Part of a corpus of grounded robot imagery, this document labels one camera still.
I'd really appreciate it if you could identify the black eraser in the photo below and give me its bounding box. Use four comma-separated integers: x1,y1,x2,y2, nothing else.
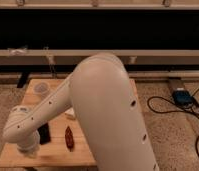
38,124,51,145

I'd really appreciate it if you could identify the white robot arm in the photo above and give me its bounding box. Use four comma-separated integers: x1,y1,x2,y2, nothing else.
3,54,160,171

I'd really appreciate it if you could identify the small white box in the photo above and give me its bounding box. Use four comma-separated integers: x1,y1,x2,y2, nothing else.
65,108,76,120

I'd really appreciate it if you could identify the white plastic cup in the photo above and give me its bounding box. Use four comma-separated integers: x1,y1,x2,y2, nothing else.
33,82,50,99

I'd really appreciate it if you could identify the red chili pepper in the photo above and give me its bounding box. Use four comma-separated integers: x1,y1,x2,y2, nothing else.
65,127,74,151

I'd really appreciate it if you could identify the wooden table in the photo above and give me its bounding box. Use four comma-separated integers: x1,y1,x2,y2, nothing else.
0,78,139,169

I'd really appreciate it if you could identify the blue power adapter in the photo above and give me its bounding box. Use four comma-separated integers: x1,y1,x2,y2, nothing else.
172,90,193,106

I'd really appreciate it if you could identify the black cable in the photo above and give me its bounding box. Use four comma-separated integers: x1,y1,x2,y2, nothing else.
146,79,199,168

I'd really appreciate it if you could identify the metal rail beam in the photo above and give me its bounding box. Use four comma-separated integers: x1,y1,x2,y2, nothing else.
0,49,199,66

